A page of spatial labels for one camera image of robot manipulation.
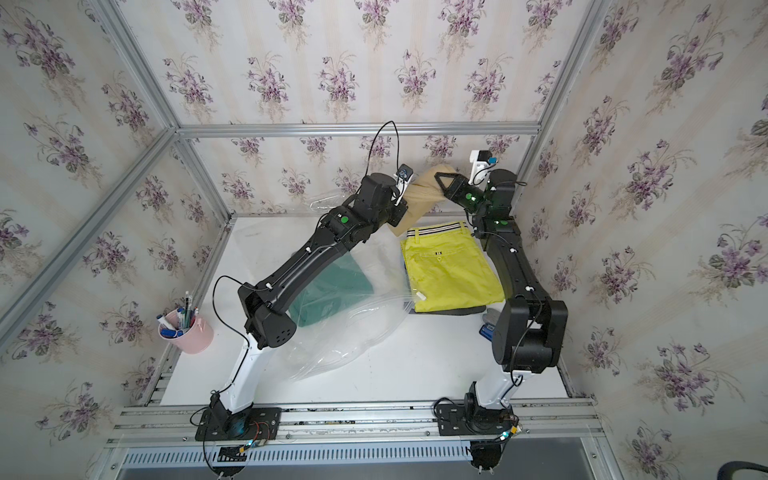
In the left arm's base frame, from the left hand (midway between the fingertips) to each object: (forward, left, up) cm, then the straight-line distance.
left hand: (395, 193), depth 80 cm
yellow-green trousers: (-10, -17, -22) cm, 30 cm away
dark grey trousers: (-22, -5, -23) cm, 32 cm away
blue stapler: (-27, -28, -30) cm, 49 cm away
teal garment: (-13, +17, -27) cm, 35 cm away
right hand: (+1, -13, +4) cm, 14 cm away
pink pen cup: (-29, +56, -24) cm, 67 cm away
